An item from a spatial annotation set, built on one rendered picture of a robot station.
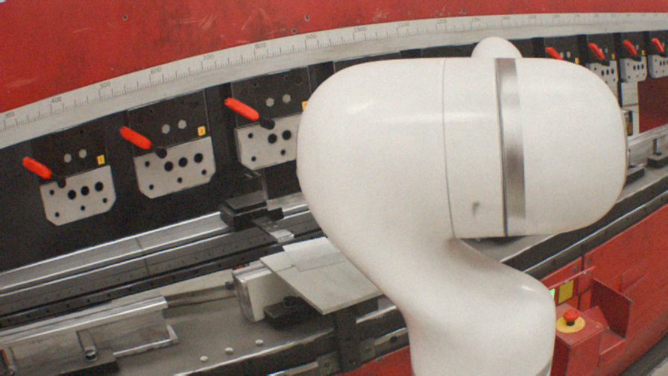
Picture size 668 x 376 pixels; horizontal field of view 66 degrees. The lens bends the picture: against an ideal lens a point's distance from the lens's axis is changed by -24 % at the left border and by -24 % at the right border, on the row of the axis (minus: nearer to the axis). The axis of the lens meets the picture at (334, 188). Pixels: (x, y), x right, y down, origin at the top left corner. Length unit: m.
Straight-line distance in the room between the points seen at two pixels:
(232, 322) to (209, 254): 0.25
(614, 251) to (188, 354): 1.20
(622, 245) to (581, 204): 1.44
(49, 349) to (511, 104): 1.02
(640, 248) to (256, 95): 1.29
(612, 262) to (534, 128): 1.45
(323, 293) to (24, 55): 0.68
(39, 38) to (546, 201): 0.88
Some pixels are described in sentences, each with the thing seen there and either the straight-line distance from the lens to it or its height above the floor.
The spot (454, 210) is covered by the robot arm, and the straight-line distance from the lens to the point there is 0.38.
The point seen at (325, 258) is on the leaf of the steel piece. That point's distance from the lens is 1.15.
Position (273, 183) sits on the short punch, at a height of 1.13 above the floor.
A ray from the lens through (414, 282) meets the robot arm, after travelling 0.41.
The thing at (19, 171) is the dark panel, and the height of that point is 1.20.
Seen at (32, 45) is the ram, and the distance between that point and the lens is 1.06.
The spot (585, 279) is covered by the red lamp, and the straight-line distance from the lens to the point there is 1.42.
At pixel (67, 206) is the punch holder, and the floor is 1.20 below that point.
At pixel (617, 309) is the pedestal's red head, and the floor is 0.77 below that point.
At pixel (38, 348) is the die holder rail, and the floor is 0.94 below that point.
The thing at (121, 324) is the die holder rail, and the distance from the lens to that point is 1.20.
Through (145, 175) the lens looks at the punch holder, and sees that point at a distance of 1.10.
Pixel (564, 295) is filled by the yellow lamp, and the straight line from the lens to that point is 1.39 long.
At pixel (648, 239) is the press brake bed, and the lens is 1.98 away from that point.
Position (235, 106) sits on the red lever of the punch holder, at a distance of 1.09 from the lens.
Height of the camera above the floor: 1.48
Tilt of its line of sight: 18 degrees down
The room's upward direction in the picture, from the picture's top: 7 degrees counter-clockwise
